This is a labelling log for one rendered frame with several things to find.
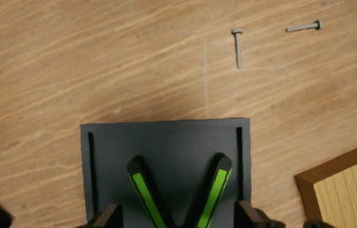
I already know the flat wooden block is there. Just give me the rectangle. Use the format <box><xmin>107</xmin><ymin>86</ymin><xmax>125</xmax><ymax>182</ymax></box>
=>
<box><xmin>295</xmin><ymin>148</ymin><xmax>357</xmax><ymax>228</ymax></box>

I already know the black spring clamp with green handles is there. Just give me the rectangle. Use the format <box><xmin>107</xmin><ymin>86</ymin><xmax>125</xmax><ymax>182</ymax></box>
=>
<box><xmin>126</xmin><ymin>152</ymin><xmax>233</xmax><ymax>228</ymax></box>

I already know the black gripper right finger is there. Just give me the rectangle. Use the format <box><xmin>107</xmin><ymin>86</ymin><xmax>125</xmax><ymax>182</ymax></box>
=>
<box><xmin>234</xmin><ymin>200</ymin><xmax>336</xmax><ymax>228</ymax></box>

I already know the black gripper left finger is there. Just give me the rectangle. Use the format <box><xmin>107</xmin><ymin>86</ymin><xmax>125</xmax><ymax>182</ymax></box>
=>
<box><xmin>74</xmin><ymin>204</ymin><xmax>123</xmax><ymax>228</ymax></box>

